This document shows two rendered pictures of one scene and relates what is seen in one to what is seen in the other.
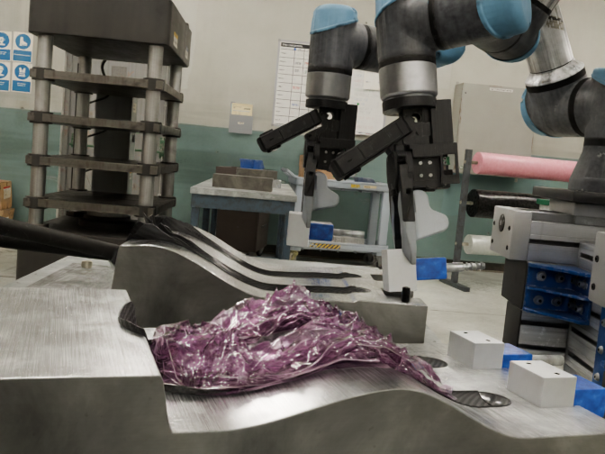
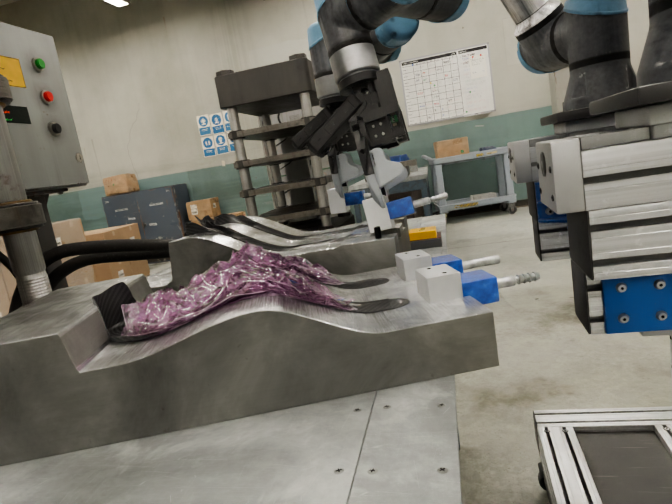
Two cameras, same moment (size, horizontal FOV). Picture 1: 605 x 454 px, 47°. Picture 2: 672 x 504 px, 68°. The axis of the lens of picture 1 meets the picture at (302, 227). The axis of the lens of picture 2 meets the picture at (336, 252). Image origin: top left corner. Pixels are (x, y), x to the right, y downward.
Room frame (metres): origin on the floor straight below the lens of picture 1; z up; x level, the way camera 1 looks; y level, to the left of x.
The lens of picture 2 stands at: (0.09, -0.27, 1.01)
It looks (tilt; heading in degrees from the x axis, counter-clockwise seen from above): 10 degrees down; 16
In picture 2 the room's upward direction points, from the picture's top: 10 degrees counter-clockwise
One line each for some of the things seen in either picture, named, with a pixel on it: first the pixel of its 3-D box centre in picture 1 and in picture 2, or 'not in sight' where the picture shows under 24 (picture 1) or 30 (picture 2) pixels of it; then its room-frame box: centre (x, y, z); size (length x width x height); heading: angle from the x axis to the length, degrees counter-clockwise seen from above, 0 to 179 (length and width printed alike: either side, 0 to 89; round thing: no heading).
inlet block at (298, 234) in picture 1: (326, 231); (359, 196); (1.18, -0.04, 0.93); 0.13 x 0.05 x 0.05; 92
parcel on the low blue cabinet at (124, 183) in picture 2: not in sight; (121, 184); (6.79, 4.80, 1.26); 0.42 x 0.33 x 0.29; 93
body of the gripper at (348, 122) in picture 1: (328, 137); (343, 125); (1.18, -0.03, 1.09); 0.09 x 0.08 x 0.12; 92
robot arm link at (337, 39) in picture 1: (334, 41); (328, 50); (1.18, -0.03, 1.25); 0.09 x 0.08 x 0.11; 118
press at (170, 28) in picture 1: (116, 143); (297, 169); (5.46, 1.51, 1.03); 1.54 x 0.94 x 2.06; 3
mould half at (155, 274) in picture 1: (227, 286); (270, 254); (0.95, 0.10, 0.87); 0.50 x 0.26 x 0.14; 92
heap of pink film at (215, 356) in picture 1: (297, 335); (235, 283); (0.60, 0.00, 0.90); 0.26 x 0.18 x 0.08; 109
